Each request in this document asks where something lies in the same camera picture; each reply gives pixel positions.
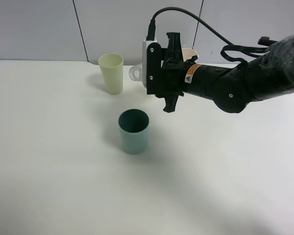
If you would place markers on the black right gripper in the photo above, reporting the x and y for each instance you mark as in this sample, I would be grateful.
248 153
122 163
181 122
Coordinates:
172 68

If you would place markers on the clear water bottle green label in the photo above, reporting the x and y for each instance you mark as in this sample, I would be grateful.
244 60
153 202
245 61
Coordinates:
136 72

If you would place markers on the teal blue plastic cup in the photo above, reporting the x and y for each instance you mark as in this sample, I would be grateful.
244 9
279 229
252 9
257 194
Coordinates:
134 124

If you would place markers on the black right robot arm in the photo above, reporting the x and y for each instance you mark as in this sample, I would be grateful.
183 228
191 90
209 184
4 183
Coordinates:
269 76

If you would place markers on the blue sleeved paper cup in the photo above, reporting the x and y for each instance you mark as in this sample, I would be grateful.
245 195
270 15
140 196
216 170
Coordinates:
188 53

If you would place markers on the pale yellow-green plastic cup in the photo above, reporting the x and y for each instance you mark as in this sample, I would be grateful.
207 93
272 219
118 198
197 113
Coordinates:
111 66

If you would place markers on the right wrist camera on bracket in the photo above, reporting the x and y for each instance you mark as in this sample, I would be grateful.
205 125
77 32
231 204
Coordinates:
152 62

